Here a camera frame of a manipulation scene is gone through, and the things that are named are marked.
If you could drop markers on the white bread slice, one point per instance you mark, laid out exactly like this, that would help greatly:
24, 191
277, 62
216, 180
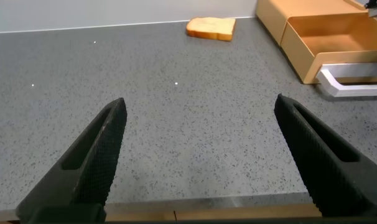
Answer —
211, 27

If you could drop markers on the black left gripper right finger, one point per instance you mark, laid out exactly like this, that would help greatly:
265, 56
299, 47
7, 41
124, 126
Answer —
325, 168

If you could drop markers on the yellow drawer cabinet case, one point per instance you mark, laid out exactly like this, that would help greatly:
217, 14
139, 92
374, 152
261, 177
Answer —
278, 12

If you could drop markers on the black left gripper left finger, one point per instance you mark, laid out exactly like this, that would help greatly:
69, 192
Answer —
92, 168

